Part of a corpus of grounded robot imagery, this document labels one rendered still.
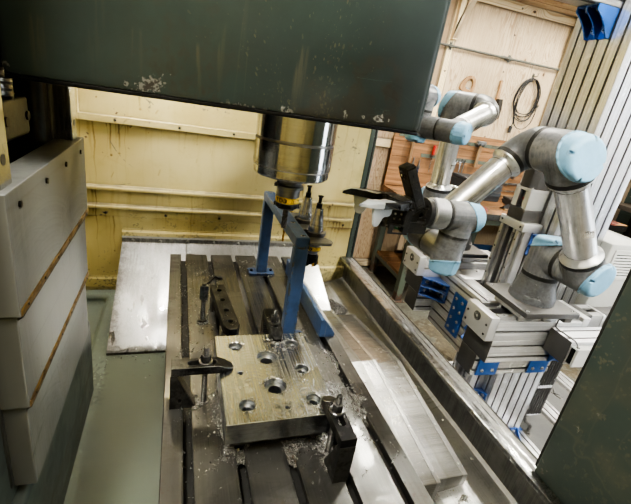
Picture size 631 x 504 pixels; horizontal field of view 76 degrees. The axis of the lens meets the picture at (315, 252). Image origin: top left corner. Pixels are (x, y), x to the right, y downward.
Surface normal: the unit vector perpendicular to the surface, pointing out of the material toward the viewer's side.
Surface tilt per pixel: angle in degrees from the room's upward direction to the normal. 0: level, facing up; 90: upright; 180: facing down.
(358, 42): 90
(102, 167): 89
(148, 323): 24
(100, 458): 0
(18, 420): 90
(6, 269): 90
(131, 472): 0
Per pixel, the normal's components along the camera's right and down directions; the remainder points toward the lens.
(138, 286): 0.26, -0.65
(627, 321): -0.94, -0.03
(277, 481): 0.15, -0.92
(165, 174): 0.29, 0.40
